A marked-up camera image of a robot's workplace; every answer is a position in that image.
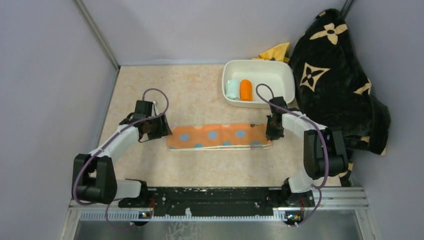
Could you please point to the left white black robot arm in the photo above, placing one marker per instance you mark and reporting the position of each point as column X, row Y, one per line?
column 94, row 178

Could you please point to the light mint green towel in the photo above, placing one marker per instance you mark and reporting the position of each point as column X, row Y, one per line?
column 232, row 89

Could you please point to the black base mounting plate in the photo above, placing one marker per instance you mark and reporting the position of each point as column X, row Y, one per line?
column 216, row 201

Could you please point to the white plastic bin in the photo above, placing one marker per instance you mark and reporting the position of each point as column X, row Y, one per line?
column 275, row 74

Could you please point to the plain bright orange towel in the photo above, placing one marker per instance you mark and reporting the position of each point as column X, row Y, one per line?
column 246, row 90

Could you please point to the yellow towel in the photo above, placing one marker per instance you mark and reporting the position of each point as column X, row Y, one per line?
column 277, row 53

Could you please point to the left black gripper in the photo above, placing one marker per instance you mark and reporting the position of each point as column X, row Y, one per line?
column 163, row 129

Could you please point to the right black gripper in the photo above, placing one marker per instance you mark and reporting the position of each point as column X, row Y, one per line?
column 271, row 135

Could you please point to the aluminium frame rail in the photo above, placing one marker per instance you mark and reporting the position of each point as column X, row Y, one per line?
column 340, row 213

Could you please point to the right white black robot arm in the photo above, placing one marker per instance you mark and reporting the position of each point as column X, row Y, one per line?
column 324, row 152

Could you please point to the orange polka dot towel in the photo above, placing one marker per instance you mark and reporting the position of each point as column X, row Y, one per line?
column 237, row 136

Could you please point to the black floral blanket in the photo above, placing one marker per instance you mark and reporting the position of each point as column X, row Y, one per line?
column 332, row 88

